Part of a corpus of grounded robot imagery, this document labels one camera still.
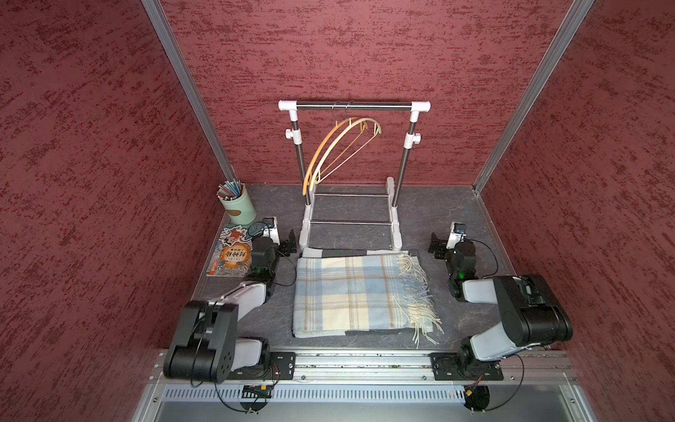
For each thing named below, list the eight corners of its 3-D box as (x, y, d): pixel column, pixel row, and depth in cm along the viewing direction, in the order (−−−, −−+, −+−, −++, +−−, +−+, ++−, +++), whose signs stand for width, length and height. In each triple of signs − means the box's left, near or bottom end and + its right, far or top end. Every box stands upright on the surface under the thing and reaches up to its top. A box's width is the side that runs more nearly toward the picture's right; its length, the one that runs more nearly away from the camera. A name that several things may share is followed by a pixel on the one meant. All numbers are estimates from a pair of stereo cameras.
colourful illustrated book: (210, 278, 96) (205, 273, 93) (227, 232, 110) (223, 226, 106) (247, 279, 96) (244, 274, 93) (259, 232, 110) (257, 226, 106)
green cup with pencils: (226, 224, 107) (212, 201, 95) (234, 203, 114) (222, 179, 103) (252, 224, 107) (241, 201, 95) (258, 204, 114) (249, 179, 103)
